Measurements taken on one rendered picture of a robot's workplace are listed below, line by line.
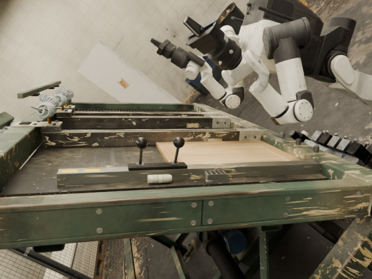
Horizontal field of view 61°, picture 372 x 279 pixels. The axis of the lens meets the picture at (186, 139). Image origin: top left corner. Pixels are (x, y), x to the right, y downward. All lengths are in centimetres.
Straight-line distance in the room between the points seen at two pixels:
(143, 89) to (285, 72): 430
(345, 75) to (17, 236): 138
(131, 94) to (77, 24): 203
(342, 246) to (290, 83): 59
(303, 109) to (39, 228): 88
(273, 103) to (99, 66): 440
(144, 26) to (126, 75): 166
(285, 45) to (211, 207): 63
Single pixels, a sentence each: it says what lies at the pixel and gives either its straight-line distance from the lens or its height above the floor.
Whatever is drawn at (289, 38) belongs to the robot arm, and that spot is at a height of 131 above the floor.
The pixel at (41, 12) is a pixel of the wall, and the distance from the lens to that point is 686.
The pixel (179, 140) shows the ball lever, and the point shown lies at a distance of 100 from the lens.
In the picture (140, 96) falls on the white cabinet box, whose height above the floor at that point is 103.
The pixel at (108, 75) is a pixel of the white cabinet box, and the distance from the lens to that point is 531.
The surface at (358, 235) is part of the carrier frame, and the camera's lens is 123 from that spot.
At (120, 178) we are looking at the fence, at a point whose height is 150.
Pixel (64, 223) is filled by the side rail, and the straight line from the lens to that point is 84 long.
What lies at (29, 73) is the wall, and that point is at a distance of 696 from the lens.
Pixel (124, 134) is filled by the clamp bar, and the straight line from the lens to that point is 151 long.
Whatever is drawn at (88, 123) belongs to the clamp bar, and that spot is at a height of 164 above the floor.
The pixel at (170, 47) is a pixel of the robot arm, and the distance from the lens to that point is 163.
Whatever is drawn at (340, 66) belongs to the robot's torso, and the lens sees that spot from 156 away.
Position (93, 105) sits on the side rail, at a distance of 289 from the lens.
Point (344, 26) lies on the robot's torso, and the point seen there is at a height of 104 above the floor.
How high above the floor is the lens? 174
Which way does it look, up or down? 19 degrees down
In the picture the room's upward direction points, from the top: 54 degrees counter-clockwise
